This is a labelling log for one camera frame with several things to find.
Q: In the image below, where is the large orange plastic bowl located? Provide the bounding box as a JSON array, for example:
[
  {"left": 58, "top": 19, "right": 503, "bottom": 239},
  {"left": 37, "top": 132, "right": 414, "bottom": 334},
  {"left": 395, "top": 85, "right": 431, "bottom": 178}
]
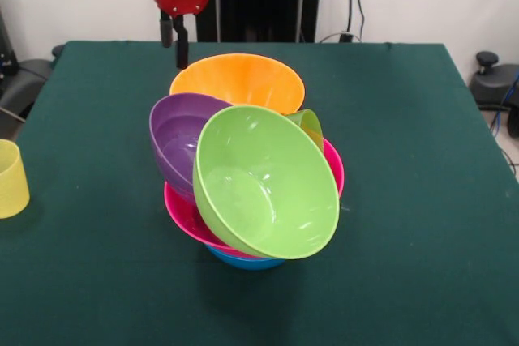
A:
[{"left": 169, "top": 53, "right": 307, "bottom": 116}]

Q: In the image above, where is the purple plastic bowl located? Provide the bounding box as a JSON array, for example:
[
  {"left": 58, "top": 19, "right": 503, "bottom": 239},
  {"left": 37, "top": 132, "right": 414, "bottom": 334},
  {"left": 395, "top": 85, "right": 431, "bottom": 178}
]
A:
[{"left": 148, "top": 92, "right": 234, "bottom": 201}]

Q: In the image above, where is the green plastic cup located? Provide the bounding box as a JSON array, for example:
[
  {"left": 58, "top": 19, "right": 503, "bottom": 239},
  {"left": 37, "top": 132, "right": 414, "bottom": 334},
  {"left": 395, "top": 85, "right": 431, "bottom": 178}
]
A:
[{"left": 285, "top": 109, "right": 324, "bottom": 149}]

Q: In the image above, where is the pink plastic bowl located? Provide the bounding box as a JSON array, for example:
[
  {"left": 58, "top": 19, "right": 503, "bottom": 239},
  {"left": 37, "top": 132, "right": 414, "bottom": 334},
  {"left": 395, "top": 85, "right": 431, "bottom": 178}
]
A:
[{"left": 163, "top": 137, "right": 345, "bottom": 260}]

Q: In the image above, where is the green plastic bowl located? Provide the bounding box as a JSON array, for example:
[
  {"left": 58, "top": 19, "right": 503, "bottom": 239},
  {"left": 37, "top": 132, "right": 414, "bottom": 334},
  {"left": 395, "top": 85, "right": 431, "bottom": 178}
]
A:
[{"left": 192, "top": 105, "right": 341, "bottom": 261}]

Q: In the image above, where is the black equipment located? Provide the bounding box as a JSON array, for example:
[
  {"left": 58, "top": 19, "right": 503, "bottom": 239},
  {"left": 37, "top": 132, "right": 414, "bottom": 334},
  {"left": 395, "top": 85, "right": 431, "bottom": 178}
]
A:
[{"left": 0, "top": 9, "right": 54, "bottom": 122}]

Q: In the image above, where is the yellow plastic cup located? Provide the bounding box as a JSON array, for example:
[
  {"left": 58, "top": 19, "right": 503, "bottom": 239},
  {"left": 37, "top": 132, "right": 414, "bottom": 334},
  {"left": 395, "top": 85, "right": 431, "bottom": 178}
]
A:
[{"left": 0, "top": 139, "right": 31, "bottom": 220}]

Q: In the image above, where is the large blue plastic bowl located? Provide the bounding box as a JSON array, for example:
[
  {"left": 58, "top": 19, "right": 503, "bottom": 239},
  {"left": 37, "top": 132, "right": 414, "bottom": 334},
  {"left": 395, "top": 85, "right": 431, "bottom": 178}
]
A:
[{"left": 206, "top": 242, "right": 285, "bottom": 271}]

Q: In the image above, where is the dark green tablecloth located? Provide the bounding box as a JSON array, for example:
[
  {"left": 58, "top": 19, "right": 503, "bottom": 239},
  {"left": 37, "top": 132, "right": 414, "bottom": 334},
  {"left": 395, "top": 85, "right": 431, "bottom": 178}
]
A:
[{"left": 0, "top": 40, "right": 519, "bottom": 346}]

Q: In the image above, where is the black wheeled base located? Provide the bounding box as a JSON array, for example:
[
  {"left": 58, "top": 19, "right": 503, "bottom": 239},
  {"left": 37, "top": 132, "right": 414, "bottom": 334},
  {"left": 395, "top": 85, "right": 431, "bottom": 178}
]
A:
[{"left": 469, "top": 50, "right": 519, "bottom": 139}]

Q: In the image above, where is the blue cable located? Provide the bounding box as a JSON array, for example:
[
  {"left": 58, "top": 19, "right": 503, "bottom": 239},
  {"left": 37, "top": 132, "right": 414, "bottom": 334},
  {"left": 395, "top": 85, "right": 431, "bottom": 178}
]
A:
[{"left": 488, "top": 72, "right": 519, "bottom": 132}]

